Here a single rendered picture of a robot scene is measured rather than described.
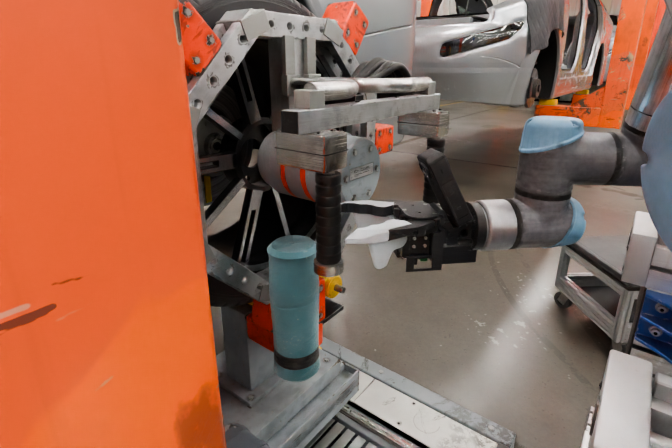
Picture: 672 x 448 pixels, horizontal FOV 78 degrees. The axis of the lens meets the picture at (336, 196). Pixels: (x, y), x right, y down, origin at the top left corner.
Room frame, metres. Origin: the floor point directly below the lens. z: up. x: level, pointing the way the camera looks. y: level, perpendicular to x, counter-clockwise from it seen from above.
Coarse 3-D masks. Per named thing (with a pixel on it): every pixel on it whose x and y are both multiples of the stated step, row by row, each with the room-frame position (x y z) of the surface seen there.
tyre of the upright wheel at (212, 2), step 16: (192, 0) 0.74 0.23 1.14; (208, 0) 0.75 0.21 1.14; (224, 0) 0.78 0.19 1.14; (240, 0) 0.81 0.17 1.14; (256, 0) 0.84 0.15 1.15; (272, 0) 0.87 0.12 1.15; (288, 0) 0.90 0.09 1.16; (208, 16) 0.75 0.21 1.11; (256, 272) 0.81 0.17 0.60; (224, 288) 0.73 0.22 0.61; (224, 304) 0.74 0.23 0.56; (240, 304) 0.77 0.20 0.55
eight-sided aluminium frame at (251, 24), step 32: (224, 32) 0.72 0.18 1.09; (256, 32) 0.72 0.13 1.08; (288, 32) 0.78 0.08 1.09; (320, 32) 0.85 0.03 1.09; (224, 64) 0.67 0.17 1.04; (352, 64) 0.94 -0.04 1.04; (192, 96) 0.62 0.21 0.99; (192, 128) 0.61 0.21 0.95; (352, 128) 1.01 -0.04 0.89; (352, 224) 0.94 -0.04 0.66; (224, 256) 0.64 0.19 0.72; (256, 288) 0.71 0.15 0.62
